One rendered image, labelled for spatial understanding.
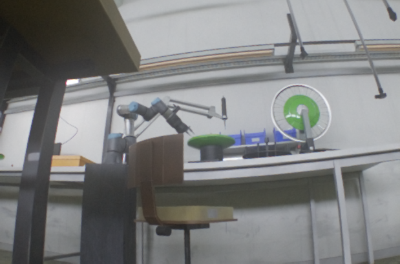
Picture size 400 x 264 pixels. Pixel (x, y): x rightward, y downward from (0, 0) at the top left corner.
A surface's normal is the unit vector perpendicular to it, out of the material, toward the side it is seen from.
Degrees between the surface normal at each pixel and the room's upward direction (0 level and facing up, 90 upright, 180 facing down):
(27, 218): 90
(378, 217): 90
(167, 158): 90
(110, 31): 180
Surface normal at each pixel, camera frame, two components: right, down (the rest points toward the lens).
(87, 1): 0.04, 0.93
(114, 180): 0.02, -0.37
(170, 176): -0.25, -0.35
